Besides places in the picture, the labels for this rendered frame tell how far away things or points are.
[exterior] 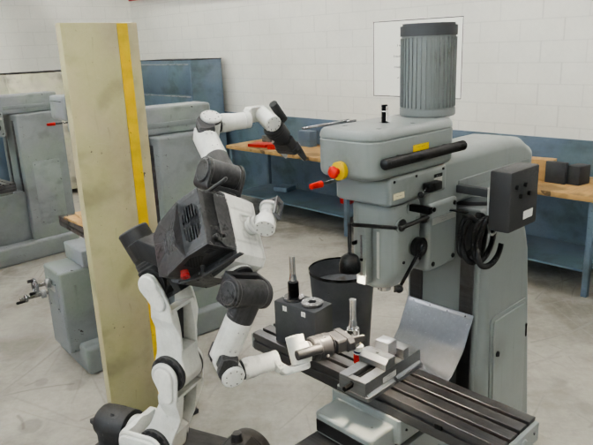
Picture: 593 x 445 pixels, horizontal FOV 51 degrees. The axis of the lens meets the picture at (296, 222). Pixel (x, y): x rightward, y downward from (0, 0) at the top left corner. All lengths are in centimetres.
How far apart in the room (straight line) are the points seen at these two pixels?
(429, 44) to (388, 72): 523
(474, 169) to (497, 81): 429
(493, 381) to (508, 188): 94
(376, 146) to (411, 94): 38
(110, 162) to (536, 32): 440
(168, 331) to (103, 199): 133
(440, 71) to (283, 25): 651
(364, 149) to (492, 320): 103
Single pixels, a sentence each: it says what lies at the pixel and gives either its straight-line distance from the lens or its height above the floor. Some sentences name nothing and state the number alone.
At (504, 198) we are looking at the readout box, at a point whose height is 164.
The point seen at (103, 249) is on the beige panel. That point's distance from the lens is 351.
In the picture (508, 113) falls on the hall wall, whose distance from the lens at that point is 667.
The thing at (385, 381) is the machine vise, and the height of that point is 96.
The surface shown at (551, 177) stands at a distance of 598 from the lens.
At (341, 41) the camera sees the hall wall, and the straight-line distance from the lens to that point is 793.
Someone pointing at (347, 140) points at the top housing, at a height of 186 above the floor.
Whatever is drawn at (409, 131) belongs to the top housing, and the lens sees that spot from 205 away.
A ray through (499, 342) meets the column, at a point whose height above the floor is 95.
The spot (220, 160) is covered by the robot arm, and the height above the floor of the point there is 179.
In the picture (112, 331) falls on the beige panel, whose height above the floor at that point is 64.
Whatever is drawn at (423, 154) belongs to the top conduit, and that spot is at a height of 180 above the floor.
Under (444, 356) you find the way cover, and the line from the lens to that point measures 261.
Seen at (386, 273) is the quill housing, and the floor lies 138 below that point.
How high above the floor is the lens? 216
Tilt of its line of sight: 16 degrees down
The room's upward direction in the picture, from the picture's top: 2 degrees counter-clockwise
